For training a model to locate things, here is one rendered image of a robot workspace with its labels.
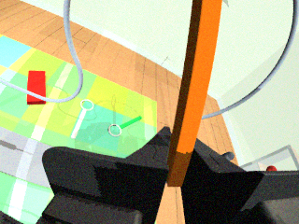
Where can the green handle with white loop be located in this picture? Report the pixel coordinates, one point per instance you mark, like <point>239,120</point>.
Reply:
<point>123,126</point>

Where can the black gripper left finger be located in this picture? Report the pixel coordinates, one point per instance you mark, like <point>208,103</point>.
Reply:
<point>135,182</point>

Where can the red rectangular block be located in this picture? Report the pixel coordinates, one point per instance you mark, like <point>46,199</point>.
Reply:
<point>36,85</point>

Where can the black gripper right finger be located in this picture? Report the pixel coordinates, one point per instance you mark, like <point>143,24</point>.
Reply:
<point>216,191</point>

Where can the white ring with handle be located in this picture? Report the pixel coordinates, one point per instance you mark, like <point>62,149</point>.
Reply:
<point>80,119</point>

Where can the orange handle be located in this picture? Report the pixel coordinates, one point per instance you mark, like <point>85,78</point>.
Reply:
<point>198,63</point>

